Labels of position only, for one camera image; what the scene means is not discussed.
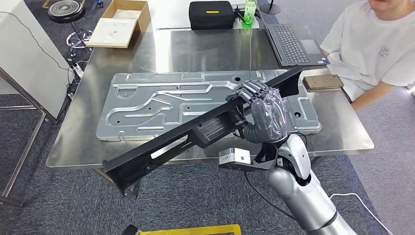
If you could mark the white power strip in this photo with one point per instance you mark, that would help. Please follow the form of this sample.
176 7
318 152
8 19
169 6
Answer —
77 69

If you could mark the dark robot base part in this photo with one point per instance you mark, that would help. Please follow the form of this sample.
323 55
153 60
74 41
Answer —
129 230

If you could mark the open cardboard box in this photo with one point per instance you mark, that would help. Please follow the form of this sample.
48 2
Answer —
113 32

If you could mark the black round seat stool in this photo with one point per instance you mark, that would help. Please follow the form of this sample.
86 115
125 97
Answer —
66 9

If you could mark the green plastic bottle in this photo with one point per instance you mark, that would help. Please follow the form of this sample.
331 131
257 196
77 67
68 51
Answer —
249 14

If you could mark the black plastic panel part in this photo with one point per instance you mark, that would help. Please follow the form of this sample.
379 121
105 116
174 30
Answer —
146 159

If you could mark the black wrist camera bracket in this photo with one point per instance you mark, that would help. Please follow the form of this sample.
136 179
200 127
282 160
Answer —
264 159

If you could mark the stainless steel workbench table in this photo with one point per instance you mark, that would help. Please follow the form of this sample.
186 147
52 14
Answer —
210 48

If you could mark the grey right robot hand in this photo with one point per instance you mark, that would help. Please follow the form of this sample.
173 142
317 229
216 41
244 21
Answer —
269 113

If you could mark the black stanchion base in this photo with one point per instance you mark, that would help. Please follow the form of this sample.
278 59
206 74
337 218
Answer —
270 8

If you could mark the brown smartphone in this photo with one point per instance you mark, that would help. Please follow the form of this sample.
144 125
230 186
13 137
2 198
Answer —
322 82

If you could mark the white panel side table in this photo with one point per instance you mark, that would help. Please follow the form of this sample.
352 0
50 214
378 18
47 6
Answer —
29 58

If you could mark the person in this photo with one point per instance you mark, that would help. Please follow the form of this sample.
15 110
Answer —
366 45

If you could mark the stamped grey metal plate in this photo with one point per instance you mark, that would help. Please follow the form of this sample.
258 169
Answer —
146 97

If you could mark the black zip case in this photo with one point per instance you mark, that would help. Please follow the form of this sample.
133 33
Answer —
210 18

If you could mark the grey laptop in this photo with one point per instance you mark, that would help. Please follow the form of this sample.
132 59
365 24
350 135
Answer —
291 45

